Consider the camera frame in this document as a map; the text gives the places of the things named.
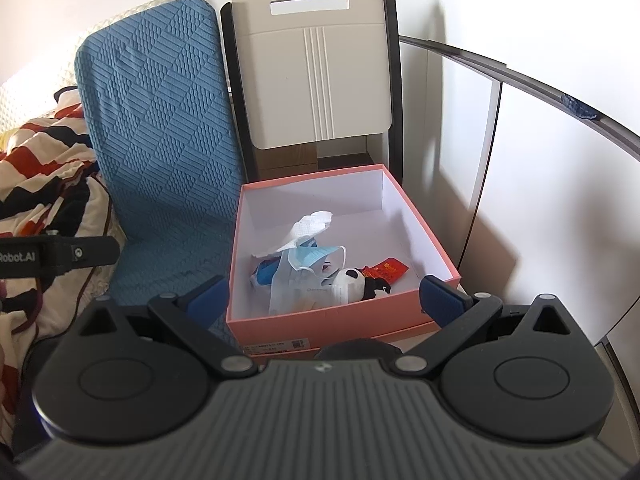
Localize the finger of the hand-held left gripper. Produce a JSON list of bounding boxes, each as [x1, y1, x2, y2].
[[59, 236, 122, 275]]

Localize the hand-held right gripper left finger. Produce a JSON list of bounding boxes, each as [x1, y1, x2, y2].
[[75, 276, 261, 378]]

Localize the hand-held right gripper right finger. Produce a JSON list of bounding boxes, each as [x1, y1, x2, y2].
[[392, 275, 571, 378]]

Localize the pink box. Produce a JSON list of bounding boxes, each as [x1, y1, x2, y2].
[[225, 164, 462, 356]]

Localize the blue printed packet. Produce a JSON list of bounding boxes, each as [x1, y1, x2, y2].
[[250, 255, 282, 289]]

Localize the white face mask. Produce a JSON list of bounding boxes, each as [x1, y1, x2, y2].
[[269, 255, 348, 317]]

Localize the panda plush toy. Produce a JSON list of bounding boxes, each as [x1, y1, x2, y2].
[[332, 267, 394, 304]]

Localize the pink box lid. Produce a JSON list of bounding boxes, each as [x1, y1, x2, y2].
[[241, 321, 446, 359]]

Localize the red orange packet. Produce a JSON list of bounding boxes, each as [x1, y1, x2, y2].
[[361, 256, 410, 281]]

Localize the red black striped blanket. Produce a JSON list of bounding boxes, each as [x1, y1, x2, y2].
[[0, 86, 128, 356]]

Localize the blue textured cushion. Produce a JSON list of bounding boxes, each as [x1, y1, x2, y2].
[[74, 0, 251, 347]]

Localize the brown wooden panel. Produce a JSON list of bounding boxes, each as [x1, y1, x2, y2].
[[257, 140, 371, 181]]

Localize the small blue tape piece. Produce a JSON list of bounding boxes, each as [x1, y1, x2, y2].
[[560, 92, 599, 121]]

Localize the white folding chair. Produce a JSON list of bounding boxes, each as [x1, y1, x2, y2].
[[220, 0, 406, 186]]

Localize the grey metal rail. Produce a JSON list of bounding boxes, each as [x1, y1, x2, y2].
[[399, 35, 640, 147]]

